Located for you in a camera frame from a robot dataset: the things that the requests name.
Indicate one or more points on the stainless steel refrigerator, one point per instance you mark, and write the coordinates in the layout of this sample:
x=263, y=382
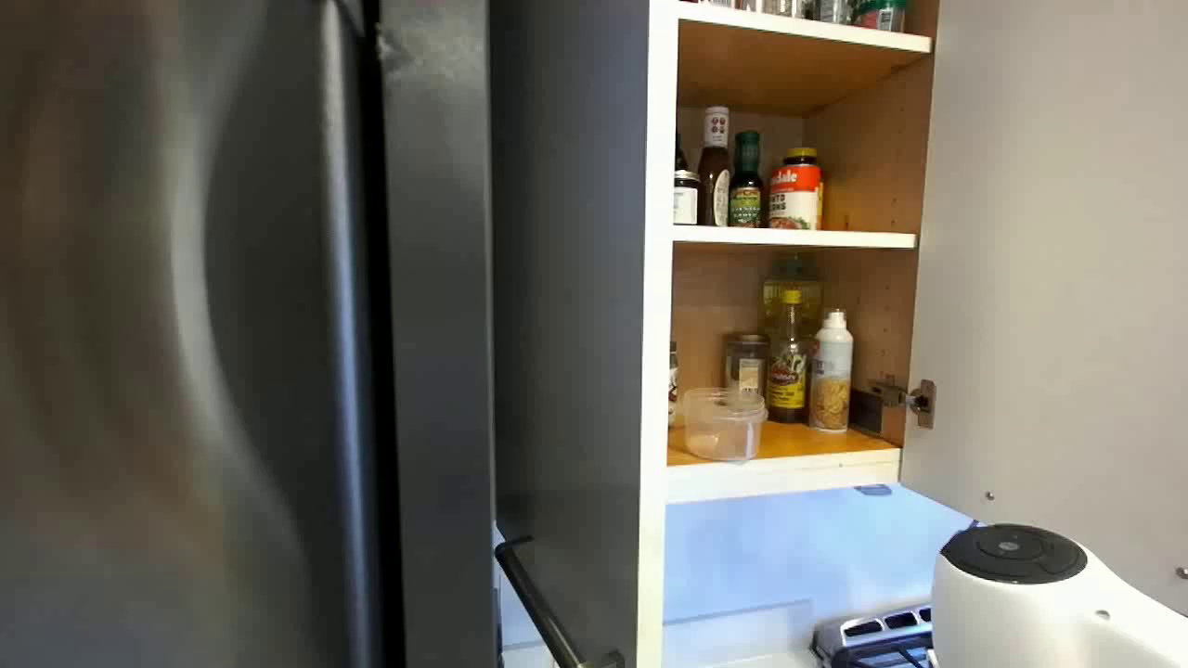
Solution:
x=242, y=337

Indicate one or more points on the white squeeze bottle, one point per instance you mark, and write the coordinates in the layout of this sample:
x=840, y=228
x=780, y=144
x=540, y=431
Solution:
x=830, y=392

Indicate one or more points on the metal cabinet hinge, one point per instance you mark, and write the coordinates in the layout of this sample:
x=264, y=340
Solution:
x=915, y=398

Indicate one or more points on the dark sauce bottle white label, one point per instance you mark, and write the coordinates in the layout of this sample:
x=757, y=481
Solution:
x=716, y=170

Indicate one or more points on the clear plastic bowl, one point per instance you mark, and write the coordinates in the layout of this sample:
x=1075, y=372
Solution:
x=722, y=426

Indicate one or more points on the jars on top shelf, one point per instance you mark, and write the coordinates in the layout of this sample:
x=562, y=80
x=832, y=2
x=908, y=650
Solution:
x=846, y=12

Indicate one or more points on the small glass spice jar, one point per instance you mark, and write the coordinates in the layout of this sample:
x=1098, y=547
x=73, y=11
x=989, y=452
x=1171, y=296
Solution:
x=743, y=363

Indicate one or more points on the large yellow oil jug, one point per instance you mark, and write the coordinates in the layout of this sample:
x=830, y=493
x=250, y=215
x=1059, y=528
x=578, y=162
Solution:
x=807, y=283

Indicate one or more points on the small dark bottle white label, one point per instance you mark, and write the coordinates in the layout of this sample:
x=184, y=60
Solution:
x=686, y=192

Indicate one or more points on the white wall cabinet with shelves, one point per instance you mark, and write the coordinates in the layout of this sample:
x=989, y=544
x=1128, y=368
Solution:
x=627, y=547

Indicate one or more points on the green glass bottle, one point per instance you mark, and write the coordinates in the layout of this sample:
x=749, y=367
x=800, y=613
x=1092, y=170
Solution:
x=749, y=195

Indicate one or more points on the olive oil bottle yellow label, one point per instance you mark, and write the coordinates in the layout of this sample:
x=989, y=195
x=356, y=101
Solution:
x=785, y=385

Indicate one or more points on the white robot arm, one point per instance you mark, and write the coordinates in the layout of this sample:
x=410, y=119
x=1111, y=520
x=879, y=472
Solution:
x=1012, y=595

